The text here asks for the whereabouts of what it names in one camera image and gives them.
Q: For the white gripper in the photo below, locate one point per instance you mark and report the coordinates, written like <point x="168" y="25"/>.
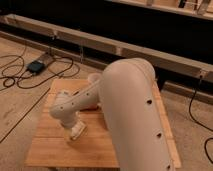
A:
<point x="66" y="133"/>

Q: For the white sponge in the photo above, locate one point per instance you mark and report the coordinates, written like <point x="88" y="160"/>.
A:
<point x="77" y="130"/>

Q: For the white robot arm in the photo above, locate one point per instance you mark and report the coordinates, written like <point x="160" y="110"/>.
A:
<point x="124" y="91"/>

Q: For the wooden frame beam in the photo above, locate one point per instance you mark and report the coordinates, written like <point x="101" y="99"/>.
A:
<point x="160" y="59"/>

